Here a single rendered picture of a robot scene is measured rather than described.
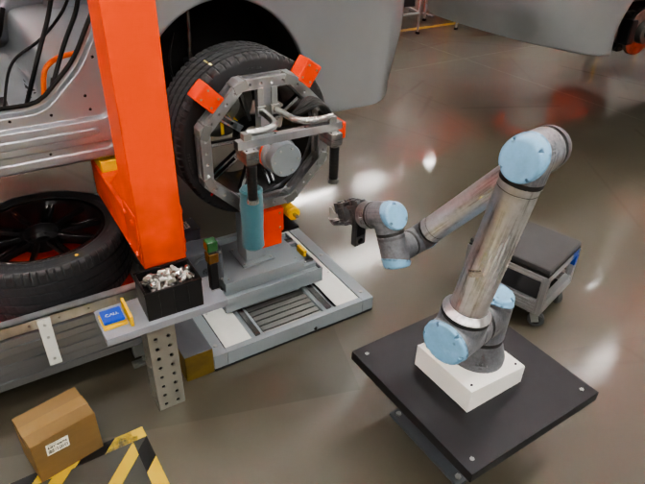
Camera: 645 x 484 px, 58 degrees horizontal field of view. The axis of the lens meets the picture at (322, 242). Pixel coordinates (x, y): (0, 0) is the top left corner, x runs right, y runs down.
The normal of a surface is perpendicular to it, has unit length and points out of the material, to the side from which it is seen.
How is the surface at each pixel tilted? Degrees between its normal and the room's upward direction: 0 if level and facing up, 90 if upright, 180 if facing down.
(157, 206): 90
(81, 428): 90
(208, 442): 0
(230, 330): 0
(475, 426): 0
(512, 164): 78
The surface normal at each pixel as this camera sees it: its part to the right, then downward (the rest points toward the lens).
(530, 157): -0.67, 0.19
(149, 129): 0.53, 0.47
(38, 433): 0.03, -0.84
